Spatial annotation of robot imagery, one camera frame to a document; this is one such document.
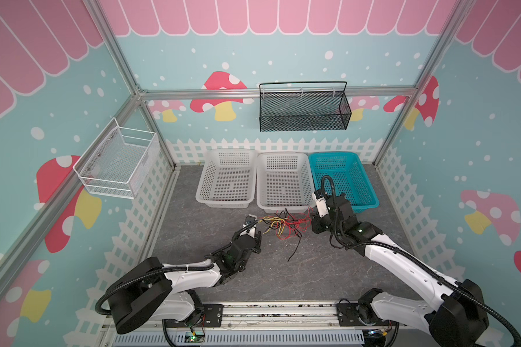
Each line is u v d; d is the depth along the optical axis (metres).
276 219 0.81
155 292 0.43
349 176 1.13
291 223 0.91
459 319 0.39
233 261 0.65
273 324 0.74
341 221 0.59
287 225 0.89
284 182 1.13
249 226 0.60
